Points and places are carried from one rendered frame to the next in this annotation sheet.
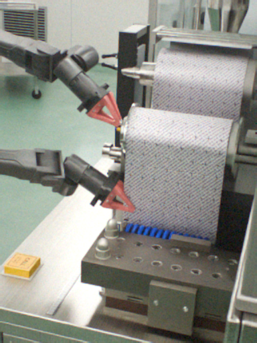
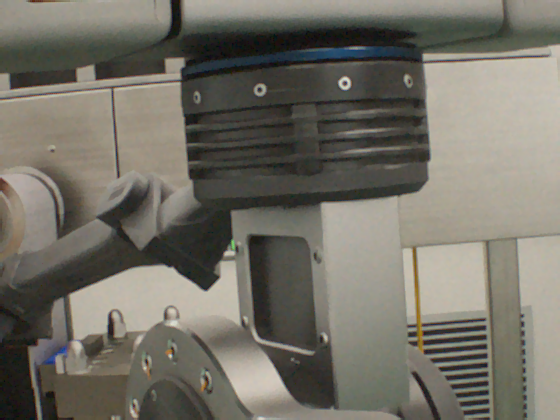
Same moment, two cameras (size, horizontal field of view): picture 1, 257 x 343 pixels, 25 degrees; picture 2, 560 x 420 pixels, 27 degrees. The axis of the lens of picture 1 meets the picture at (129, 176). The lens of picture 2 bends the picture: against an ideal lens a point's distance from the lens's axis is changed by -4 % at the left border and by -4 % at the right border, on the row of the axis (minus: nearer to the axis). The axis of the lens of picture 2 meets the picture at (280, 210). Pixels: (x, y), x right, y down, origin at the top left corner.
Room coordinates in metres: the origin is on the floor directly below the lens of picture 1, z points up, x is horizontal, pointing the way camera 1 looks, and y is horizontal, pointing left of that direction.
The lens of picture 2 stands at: (1.28, 1.68, 1.32)
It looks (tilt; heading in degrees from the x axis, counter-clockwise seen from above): 3 degrees down; 257
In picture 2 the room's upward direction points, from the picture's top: 4 degrees counter-clockwise
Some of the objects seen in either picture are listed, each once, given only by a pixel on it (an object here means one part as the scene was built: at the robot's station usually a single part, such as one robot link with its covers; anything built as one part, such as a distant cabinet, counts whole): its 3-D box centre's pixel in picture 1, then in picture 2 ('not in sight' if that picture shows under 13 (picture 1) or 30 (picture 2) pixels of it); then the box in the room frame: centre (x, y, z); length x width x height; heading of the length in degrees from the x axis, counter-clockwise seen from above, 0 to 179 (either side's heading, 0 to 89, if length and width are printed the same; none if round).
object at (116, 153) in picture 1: (119, 196); not in sight; (1.38, 0.02, 1.05); 0.06 x 0.05 x 0.31; 75
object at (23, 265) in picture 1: (22, 264); not in sight; (1.24, 0.26, 0.91); 0.07 x 0.07 x 0.02; 75
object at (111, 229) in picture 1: (112, 226); (76, 356); (1.21, 0.04, 1.05); 0.04 x 0.04 x 0.04
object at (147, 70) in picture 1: (152, 74); not in sight; (1.58, -0.05, 1.33); 0.06 x 0.06 x 0.06; 75
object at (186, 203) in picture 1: (170, 206); (45, 313); (1.24, -0.10, 1.10); 0.23 x 0.01 x 0.18; 75
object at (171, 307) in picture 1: (170, 307); not in sight; (1.02, -0.11, 0.96); 0.10 x 0.03 x 0.11; 75
